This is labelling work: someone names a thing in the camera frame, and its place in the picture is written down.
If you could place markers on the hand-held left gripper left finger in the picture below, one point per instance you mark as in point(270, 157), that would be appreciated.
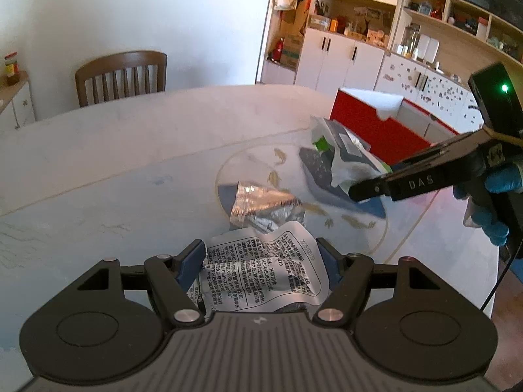
point(191, 265)

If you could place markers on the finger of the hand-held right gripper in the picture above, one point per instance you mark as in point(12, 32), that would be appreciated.
point(416, 183)
point(445, 151)

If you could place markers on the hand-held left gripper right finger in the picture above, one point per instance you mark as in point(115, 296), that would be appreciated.
point(331, 263)

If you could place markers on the white printed wrapper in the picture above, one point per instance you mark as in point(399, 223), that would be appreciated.
point(261, 269)

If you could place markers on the white plastic bag blue print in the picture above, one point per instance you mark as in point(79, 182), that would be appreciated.
point(343, 159)

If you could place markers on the red cardboard box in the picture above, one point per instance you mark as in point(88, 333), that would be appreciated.
point(367, 122)

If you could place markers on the white patterned desktop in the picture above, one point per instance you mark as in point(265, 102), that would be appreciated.
point(102, 163)

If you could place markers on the person's right hand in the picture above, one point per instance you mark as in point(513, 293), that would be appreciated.
point(504, 179)

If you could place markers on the speckled white cabinet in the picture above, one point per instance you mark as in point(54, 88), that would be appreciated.
point(429, 90)

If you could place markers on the silver foil wrapper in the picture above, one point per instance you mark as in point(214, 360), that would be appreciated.
point(261, 204)

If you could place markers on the white rounded container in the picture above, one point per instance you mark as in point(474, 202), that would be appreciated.
point(428, 49)

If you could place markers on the white double-door cabinet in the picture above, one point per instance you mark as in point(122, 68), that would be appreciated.
point(339, 59)

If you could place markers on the printed cardboard carton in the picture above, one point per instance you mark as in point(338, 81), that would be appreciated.
point(292, 51)

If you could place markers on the brown wooden chair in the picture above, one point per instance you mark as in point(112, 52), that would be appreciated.
point(122, 75)

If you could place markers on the white side cabinet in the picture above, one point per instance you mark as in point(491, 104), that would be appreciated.
point(18, 106)

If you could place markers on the sauce jar with red lid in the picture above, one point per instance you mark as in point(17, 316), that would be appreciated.
point(11, 69)

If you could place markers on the wooden wall shelf unit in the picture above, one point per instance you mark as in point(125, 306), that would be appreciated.
point(461, 12)

